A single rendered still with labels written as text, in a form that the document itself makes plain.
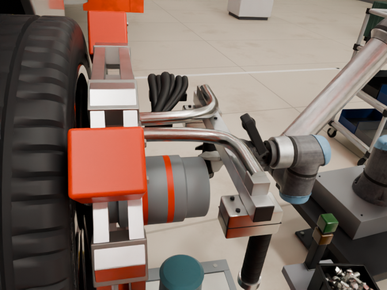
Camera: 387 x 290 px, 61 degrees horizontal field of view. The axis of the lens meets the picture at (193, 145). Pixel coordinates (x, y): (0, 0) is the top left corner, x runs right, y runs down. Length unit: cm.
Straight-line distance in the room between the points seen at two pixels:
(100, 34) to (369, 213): 125
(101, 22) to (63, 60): 27
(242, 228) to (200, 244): 121
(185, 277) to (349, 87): 75
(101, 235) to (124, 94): 18
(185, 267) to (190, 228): 111
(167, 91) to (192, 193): 21
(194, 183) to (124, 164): 33
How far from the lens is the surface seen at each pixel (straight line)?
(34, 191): 37
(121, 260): 42
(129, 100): 45
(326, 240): 107
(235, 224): 52
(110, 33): 70
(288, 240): 187
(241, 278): 67
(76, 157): 34
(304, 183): 101
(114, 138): 34
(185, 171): 65
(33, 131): 39
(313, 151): 96
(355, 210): 154
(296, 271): 114
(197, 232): 179
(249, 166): 51
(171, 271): 70
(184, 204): 64
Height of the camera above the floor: 129
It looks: 32 degrees down
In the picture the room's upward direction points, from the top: 5 degrees clockwise
